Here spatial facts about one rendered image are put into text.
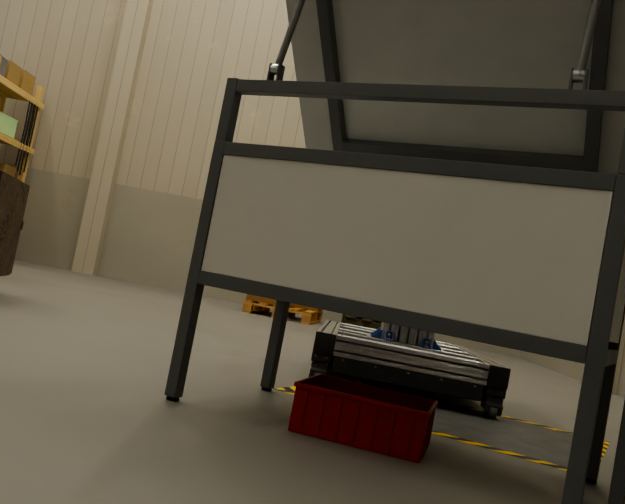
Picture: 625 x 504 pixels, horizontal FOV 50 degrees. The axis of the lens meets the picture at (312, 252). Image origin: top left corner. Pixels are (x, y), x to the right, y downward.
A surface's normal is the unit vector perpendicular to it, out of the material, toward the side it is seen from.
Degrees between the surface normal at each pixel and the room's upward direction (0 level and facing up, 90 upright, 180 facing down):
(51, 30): 90
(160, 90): 90
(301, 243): 90
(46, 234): 90
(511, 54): 128
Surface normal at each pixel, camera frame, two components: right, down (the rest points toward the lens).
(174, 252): -0.06, -0.06
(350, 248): -0.45, -0.13
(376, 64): -0.47, 0.50
